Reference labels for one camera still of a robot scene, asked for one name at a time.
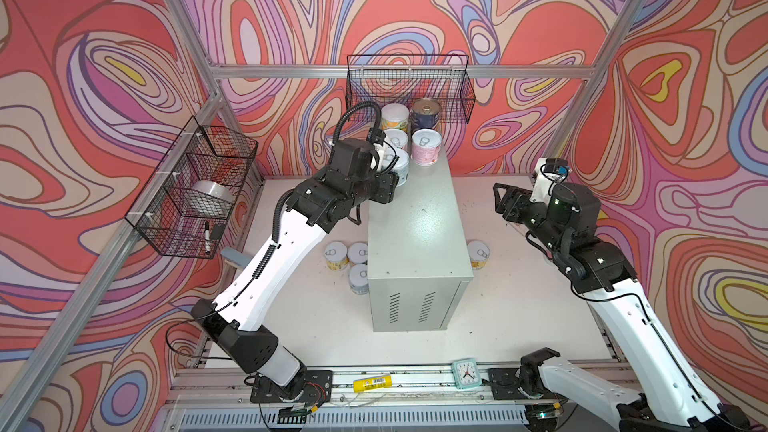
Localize blue label tin can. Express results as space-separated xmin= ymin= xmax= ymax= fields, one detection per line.
xmin=410 ymin=98 xmax=442 ymax=132

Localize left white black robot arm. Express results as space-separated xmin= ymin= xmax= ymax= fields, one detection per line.
xmin=191 ymin=139 xmax=400 ymax=395

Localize green orange peach can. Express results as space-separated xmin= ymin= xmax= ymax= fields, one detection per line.
xmin=381 ymin=103 xmax=410 ymax=131

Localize black wire basket back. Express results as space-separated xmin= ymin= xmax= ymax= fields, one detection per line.
xmin=345 ymin=52 xmax=476 ymax=124

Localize black wire basket left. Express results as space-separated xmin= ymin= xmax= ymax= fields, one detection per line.
xmin=125 ymin=117 xmax=258 ymax=259

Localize yellow label can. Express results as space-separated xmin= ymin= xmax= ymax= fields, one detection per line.
xmin=467 ymin=240 xmax=491 ymax=270

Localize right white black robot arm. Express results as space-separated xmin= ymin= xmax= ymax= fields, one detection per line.
xmin=493 ymin=183 xmax=751 ymax=431

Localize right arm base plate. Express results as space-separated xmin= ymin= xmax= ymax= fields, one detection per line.
xmin=482 ymin=368 xmax=568 ymax=402

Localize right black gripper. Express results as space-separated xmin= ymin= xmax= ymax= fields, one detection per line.
xmin=492 ymin=182 xmax=567 ymax=256

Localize black wire basket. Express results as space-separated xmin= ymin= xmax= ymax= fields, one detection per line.
xmin=345 ymin=52 xmax=476 ymax=124
xmin=125 ymin=117 xmax=258 ymax=259

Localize grey metal cabinet box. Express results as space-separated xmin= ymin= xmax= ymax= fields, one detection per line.
xmin=368 ymin=138 xmax=474 ymax=332

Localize yellow label tag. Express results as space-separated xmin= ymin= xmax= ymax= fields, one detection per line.
xmin=353 ymin=375 xmax=393 ymax=394

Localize grey blue sponge block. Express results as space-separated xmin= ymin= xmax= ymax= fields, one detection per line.
xmin=220 ymin=247 xmax=253 ymax=270

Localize pink label pull-tab can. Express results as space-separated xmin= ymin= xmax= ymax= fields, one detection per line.
xmin=384 ymin=128 xmax=409 ymax=151

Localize black marker pen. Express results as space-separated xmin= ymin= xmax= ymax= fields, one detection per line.
xmin=203 ymin=221 xmax=212 ymax=256

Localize white tape roll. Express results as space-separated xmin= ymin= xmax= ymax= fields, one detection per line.
xmin=192 ymin=180 xmax=235 ymax=203

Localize small green alarm clock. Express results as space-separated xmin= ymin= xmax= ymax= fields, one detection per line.
xmin=451 ymin=358 xmax=482 ymax=390

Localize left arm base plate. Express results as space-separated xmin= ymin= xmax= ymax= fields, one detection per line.
xmin=250 ymin=369 xmax=333 ymax=406

